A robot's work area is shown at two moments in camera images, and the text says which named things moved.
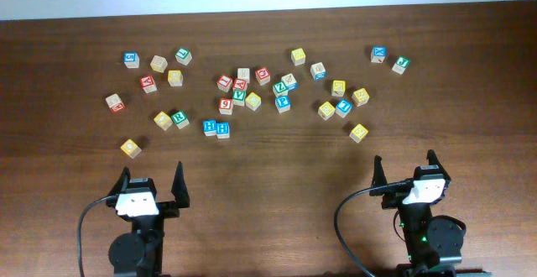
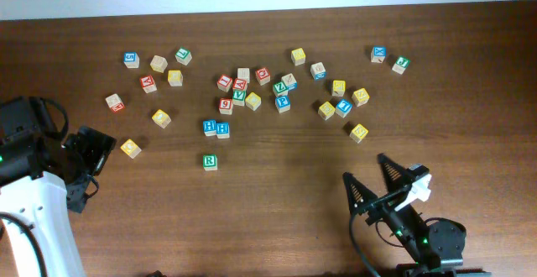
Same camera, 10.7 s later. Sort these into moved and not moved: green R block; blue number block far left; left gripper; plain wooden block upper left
Moved: green R block; left gripper
Not moved: blue number block far left; plain wooden block upper left
